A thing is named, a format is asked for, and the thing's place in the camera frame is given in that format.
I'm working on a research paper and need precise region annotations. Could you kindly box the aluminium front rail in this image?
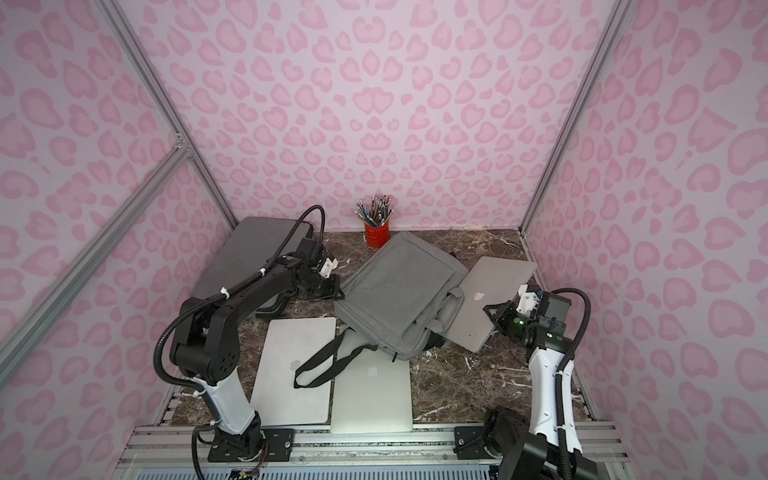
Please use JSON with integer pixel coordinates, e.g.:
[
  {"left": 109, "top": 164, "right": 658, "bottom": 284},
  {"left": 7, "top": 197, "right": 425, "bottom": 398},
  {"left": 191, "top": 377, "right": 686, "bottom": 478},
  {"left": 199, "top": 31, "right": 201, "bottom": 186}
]
[{"left": 113, "top": 423, "right": 631, "bottom": 480}]

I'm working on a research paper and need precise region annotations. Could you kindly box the bundle of pencils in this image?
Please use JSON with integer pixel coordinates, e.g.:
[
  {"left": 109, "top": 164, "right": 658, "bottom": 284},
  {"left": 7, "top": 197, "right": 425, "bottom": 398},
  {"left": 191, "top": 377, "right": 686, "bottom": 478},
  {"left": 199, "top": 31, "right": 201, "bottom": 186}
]
[{"left": 355, "top": 195, "right": 393, "bottom": 228}]

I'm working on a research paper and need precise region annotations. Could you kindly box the silver apple laptop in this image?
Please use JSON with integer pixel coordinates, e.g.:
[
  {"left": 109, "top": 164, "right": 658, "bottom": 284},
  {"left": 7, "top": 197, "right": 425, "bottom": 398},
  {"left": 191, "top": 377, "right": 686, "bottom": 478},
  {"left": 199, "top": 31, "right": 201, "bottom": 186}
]
[
  {"left": 330, "top": 349, "right": 413, "bottom": 435},
  {"left": 250, "top": 317, "right": 336, "bottom": 427},
  {"left": 443, "top": 256, "right": 536, "bottom": 353}
]

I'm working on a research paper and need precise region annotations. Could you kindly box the grey laptop bag with strap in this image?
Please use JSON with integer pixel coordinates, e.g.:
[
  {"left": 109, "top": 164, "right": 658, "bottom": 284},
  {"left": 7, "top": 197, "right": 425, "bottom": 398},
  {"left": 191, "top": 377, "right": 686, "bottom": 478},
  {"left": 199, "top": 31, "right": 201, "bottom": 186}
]
[{"left": 293, "top": 232, "right": 469, "bottom": 389}]

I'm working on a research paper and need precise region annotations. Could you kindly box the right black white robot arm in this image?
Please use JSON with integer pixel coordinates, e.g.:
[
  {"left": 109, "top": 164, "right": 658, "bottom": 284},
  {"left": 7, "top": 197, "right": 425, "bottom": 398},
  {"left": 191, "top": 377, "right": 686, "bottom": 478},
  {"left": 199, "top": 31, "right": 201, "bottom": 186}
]
[{"left": 483, "top": 284, "right": 599, "bottom": 479}]

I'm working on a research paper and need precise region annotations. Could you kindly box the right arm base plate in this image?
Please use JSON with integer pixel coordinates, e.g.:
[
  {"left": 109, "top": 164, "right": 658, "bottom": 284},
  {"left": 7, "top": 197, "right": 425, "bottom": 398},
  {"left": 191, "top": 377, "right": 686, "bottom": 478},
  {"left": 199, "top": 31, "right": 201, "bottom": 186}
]
[{"left": 453, "top": 425, "right": 493, "bottom": 460}]

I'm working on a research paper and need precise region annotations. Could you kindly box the red pencil cup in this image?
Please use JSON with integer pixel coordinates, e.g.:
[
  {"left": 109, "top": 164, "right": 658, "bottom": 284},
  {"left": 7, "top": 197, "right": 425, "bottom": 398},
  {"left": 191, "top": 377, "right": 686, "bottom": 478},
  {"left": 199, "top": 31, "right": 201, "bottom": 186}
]
[{"left": 365, "top": 223, "right": 390, "bottom": 249}]

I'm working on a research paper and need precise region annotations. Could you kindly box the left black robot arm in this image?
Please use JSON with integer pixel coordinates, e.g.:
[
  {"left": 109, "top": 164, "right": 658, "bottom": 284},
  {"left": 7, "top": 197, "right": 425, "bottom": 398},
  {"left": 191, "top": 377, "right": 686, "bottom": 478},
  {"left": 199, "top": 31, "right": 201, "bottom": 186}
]
[{"left": 152, "top": 235, "right": 344, "bottom": 460}]

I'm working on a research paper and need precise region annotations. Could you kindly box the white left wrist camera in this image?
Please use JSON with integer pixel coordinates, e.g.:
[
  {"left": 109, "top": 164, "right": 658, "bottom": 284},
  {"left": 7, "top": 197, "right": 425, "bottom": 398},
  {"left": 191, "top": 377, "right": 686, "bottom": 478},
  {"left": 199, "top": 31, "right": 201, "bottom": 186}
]
[{"left": 319, "top": 258, "right": 338, "bottom": 278}]

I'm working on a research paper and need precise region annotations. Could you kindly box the grey laptop sleeve top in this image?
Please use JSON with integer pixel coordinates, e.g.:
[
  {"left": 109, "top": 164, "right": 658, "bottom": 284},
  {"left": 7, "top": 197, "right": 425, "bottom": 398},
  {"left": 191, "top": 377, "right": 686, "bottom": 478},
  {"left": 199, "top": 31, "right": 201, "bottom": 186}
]
[{"left": 179, "top": 217, "right": 314, "bottom": 322}]

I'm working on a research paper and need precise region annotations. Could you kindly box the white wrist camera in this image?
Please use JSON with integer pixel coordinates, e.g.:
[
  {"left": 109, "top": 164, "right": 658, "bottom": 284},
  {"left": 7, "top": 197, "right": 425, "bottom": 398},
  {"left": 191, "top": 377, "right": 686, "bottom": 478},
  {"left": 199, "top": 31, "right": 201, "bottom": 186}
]
[
  {"left": 516, "top": 284, "right": 542, "bottom": 318},
  {"left": 319, "top": 258, "right": 338, "bottom": 278}
]

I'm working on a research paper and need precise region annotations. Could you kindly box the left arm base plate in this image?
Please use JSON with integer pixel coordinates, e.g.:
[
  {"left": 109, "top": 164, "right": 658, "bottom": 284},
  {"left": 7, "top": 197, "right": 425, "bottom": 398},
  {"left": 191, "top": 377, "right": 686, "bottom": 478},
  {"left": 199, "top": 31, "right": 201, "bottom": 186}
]
[{"left": 207, "top": 428, "right": 295, "bottom": 463}]

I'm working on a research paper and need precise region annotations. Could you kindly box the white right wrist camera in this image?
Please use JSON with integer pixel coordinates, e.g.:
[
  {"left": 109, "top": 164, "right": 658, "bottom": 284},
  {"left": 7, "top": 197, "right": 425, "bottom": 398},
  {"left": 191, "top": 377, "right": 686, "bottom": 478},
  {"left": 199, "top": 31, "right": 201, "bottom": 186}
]
[{"left": 516, "top": 284, "right": 542, "bottom": 318}]

